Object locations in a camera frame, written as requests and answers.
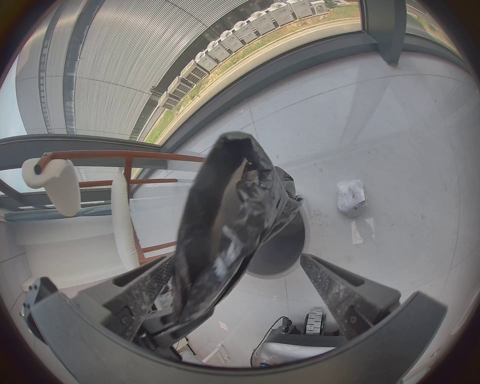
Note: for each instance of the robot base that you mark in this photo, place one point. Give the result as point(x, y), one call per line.
point(285, 352)

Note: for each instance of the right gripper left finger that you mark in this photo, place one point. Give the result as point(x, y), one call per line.
point(131, 296)

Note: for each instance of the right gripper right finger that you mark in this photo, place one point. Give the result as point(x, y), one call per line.
point(348, 300)

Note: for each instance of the black plastic bag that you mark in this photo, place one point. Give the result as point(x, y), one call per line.
point(221, 225)

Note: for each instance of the crumpled white paper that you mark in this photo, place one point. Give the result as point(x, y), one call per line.
point(350, 198)

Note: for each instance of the white trash bin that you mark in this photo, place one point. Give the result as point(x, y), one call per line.
point(279, 251)

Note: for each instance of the wooden chair with white cushions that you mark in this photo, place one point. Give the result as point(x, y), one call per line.
point(123, 213)

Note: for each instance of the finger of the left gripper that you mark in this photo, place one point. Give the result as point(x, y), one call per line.
point(170, 335)

